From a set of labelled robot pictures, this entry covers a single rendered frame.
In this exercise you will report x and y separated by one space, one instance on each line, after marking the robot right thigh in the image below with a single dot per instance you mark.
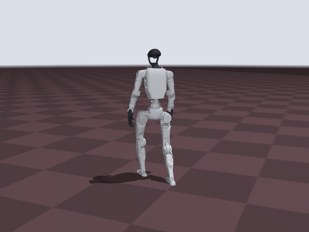
165 132

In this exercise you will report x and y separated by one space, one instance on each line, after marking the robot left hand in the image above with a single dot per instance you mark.
130 118

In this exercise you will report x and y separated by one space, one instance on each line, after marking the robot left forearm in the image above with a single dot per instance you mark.
132 103

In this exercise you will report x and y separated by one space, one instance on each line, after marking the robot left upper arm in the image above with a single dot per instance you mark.
138 81

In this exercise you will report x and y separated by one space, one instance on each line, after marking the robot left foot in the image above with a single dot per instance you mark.
142 174

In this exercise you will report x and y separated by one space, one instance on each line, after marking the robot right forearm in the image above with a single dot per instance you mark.
171 103

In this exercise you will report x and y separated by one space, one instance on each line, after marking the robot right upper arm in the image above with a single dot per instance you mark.
170 83

